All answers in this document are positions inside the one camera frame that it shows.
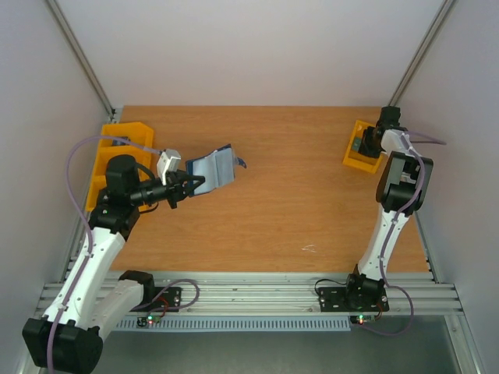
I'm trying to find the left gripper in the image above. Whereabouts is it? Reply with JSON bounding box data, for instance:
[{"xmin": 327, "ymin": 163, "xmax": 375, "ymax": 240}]
[{"xmin": 130, "ymin": 169, "xmax": 205, "ymax": 209}]

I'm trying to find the blue card holder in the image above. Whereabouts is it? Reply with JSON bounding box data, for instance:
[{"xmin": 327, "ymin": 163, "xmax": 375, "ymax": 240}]
[{"xmin": 186, "ymin": 144, "xmax": 247, "ymax": 197}]

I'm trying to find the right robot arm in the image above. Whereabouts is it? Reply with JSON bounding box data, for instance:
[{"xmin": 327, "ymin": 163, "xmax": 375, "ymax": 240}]
[{"xmin": 343, "ymin": 106, "xmax": 434, "ymax": 311}]

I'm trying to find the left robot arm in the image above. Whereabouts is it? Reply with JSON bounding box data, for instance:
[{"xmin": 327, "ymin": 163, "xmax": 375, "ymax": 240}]
[{"xmin": 22, "ymin": 150, "xmax": 205, "ymax": 373}]

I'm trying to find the teal card in bin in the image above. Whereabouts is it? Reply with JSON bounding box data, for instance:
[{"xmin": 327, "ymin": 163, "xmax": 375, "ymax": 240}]
[{"xmin": 352, "ymin": 137, "xmax": 362, "ymax": 152}]

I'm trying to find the blue card in bin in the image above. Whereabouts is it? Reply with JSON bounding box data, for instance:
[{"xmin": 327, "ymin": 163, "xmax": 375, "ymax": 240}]
[{"xmin": 111, "ymin": 136, "xmax": 129, "ymax": 146}]

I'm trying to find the yellow bin right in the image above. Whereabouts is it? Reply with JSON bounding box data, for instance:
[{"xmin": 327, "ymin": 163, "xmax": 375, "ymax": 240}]
[{"xmin": 342, "ymin": 120, "xmax": 383, "ymax": 174}]

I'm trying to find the yellow bin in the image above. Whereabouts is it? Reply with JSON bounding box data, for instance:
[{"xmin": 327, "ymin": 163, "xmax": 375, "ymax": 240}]
[
  {"xmin": 93, "ymin": 146, "xmax": 152, "ymax": 177},
  {"xmin": 342, "ymin": 120, "xmax": 383, "ymax": 174},
  {"xmin": 84, "ymin": 175, "xmax": 149, "ymax": 213},
  {"xmin": 101, "ymin": 122, "xmax": 154, "ymax": 147}
]

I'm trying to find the yellow bin middle left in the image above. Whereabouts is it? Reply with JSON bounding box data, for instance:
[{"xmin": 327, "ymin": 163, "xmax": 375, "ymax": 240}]
[{"xmin": 93, "ymin": 146, "xmax": 152, "ymax": 177}]

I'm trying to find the yellow bin far left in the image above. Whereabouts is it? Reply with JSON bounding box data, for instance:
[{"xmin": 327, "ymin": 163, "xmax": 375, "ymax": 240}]
[{"xmin": 101, "ymin": 122, "xmax": 154, "ymax": 147}]

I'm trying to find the yellow bin near left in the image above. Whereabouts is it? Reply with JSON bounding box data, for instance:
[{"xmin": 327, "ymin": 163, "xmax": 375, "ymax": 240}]
[{"xmin": 84, "ymin": 175, "xmax": 149, "ymax": 213}]

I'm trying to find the left controller board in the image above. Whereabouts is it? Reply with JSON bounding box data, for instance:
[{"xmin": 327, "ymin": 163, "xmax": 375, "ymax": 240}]
[{"xmin": 136, "ymin": 315, "xmax": 161, "ymax": 328}]

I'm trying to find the controller board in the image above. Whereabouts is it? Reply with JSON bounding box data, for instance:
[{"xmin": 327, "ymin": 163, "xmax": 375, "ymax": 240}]
[
  {"xmin": 136, "ymin": 315, "xmax": 161, "ymax": 328},
  {"xmin": 350, "ymin": 314, "xmax": 378, "ymax": 325}
]

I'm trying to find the right controller board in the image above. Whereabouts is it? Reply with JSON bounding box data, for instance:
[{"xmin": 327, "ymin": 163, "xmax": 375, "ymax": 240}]
[{"xmin": 350, "ymin": 314, "xmax": 378, "ymax": 325}]

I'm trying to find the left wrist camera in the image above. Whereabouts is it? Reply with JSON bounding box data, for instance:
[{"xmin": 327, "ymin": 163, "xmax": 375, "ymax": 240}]
[{"xmin": 157, "ymin": 149, "xmax": 181, "ymax": 185}]

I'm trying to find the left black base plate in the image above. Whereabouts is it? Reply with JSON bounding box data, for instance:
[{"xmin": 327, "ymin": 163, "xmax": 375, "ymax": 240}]
[{"xmin": 132, "ymin": 286, "xmax": 182, "ymax": 312}]

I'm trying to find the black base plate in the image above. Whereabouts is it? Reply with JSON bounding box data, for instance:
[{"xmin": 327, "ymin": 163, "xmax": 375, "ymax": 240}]
[
  {"xmin": 132, "ymin": 286, "xmax": 182, "ymax": 312},
  {"xmin": 316, "ymin": 287, "xmax": 390, "ymax": 313}
]

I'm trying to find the grey slotted cable duct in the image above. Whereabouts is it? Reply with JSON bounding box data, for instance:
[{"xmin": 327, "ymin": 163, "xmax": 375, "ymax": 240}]
[{"xmin": 115, "ymin": 316, "xmax": 351, "ymax": 333}]

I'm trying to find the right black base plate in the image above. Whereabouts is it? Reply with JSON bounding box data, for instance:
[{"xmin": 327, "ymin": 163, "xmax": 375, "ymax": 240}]
[{"xmin": 316, "ymin": 287, "xmax": 390, "ymax": 313}]

